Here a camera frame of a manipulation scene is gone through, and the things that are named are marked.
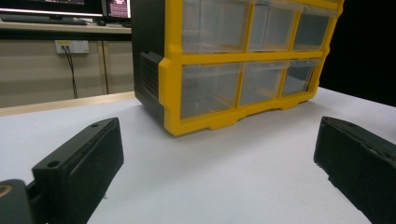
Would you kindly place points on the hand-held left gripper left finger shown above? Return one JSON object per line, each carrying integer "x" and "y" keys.
{"x": 81, "y": 168}

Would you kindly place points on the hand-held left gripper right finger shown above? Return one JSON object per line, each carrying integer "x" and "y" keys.
{"x": 361, "y": 165}

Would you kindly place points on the clear plastic drawer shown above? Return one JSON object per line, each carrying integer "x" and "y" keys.
{"x": 299, "y": 77}
{"x": 208, "y": 91}
{"x": 214, "y": 28}
{"x": 271, "y": 28}
{"x": 313, "y": 31}
{"x": 261, "y": 82}

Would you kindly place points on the yellow and black drawer cabinet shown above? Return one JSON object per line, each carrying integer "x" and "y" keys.
{"x": 171, "y": 93}

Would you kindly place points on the beige office desk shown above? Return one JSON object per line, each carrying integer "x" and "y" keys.
{"x": 62, "y": 29}

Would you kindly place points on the black computer mouse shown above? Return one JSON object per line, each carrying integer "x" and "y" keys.
{"x": 101, "y": 23}

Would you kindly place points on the black keyboard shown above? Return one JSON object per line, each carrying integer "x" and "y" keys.
{"x": 40, "y": 19}

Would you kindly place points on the small computer monitor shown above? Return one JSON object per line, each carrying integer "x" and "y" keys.
{"x": 118, "y": 7}

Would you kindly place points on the wide computer monitor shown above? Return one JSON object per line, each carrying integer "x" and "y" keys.
{"x": 46, "y": 4}

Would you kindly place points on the white wall socket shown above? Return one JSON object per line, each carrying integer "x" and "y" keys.
{"x": 77, "y": 46}

